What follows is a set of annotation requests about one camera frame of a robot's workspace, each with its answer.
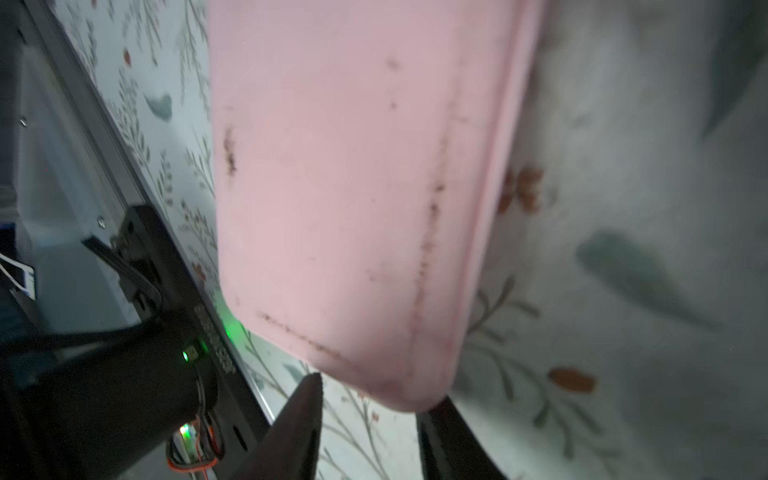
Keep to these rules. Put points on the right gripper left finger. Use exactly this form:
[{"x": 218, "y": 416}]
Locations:
[{"x": 290, "y": 448}]

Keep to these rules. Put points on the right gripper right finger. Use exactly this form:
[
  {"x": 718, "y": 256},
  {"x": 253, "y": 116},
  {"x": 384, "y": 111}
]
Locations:
[{"x": 448, "y": 448}]

